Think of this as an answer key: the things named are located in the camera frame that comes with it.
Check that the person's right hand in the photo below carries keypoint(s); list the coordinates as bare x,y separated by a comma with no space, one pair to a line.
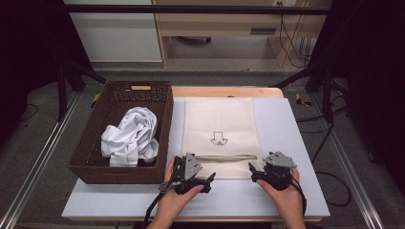
286,198

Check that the brown woven basket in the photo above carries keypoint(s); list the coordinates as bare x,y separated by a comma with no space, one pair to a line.
95,152

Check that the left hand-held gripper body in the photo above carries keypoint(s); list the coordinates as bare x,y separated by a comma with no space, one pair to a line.
187,167

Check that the light wooden desk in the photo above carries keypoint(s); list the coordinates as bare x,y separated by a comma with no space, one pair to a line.
223,22

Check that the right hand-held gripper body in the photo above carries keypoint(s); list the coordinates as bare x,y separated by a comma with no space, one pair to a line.
277,170

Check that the black curtain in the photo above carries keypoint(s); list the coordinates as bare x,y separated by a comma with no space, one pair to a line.
28,47
372,79

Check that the white cabinet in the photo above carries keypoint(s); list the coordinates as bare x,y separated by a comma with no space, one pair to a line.
117,35

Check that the wooden table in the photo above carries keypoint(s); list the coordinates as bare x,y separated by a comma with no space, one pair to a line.
223,91

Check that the aluminium rail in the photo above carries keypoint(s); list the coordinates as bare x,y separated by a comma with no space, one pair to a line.
38,159
350,165

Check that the person's left hand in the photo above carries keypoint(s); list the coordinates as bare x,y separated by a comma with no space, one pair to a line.
173,200

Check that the yellow tag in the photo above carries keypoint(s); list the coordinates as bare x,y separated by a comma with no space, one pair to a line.
95,99

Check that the yellow and black tool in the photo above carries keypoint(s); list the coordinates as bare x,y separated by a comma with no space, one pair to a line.
301,100

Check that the black metal stand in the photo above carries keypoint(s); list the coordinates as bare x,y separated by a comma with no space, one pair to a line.
326,89
63,86

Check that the white garment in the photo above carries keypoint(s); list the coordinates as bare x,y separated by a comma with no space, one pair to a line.
130,140

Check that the black horizontal bar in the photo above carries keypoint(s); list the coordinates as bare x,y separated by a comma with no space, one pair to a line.
191,9

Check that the white power strip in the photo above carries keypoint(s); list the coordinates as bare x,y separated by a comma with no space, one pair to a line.
285,2

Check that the white board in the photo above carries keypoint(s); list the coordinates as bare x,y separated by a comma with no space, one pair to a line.
286,133

